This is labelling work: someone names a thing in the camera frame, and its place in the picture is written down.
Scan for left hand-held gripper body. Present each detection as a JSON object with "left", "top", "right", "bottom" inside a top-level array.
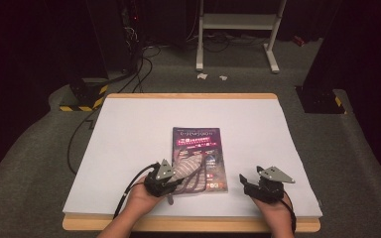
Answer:
[{"left": 144, "top": 159, "right": 177, "bottom": 198}]

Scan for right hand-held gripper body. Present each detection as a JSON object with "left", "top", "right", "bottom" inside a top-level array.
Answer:
[{"left": 243, "top": 166, "right": 297, "bottom": 204}]

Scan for striped towel with purple trim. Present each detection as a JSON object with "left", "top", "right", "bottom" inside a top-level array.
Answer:
[{"left": 167, "top": 153, "right": 213, "bottom": 206}]

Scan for glossy colourful magazine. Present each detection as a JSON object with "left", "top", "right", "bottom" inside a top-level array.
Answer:
[{"left": 171, "top": 126, "right": 229, "bottom": 196}]

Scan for person's right hand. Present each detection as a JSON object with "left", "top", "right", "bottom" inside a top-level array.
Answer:
[{"left": 252, "top": 194, "right": 295, "bottom": 231}]

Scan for person's left hand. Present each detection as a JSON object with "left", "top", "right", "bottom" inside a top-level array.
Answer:
[{"left": 124, "top": 176, "right": 167, "bottom": 220}]

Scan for wooden table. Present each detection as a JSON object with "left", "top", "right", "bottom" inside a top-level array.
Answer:
[{"left": 62, "top": 92, "right": 321, "bottom": 233}]

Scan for black base with yellow stripes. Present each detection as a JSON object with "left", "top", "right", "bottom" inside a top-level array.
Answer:
[
  {"left": 295, "top": 86, "right": 348, "bottom": 115},
  {"left": 59, "top": 77, "right": 109, "bottom": 113}
]

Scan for white metal stand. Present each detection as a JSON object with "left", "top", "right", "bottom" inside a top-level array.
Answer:
[{"left": 195, "top": 0, "right": 288, "bottom": 74}]

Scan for dark equipment rack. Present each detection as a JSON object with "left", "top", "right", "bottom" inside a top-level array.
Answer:
[{"left": 121, "top": 0, "right": 147, "bottom": 73}]

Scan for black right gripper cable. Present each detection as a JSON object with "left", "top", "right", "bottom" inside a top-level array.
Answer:
[{"left": 280, "top": 191, "right": 298, "bottom": 235}]

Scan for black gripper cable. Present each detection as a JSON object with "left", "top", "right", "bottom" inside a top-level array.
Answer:
[
  {"left": 280, "top": 191, "right": 298, "bottom": 235},
  {"left": 112, "top": 162, "right": 161, "bottom": 220}
]

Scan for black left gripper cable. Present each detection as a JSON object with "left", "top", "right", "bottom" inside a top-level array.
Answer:
[{"left": 112, "top": 162, "right": 161, "bottom": 220}]

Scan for long black floor cable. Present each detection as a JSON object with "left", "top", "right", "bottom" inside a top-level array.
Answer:
[{"left": 65, "top": 107, "right": 101, "bottom": 177}]

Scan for bundle of black cables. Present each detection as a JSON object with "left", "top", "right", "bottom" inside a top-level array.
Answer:
[{"left": 116, "top": 45, "right": 163, "bottom": 94}]

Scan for black cables under stand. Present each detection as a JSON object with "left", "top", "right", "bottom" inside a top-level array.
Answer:
[{"left": 187, "top": 31, "right": 269, "bottom": 54}]

